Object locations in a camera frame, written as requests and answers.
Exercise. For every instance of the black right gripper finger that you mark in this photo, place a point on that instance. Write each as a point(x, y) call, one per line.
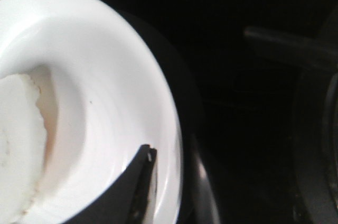
point(131, 198)

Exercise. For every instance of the right black burner grate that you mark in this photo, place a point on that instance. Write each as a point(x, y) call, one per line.
point(314, 110)

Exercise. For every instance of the white round plate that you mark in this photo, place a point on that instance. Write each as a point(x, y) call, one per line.
point(103, 95)

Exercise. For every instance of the white fried egg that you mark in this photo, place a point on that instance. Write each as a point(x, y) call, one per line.
point(23, 139)

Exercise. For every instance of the black glass gas hob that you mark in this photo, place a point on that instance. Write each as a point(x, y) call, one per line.
point(247, 100)

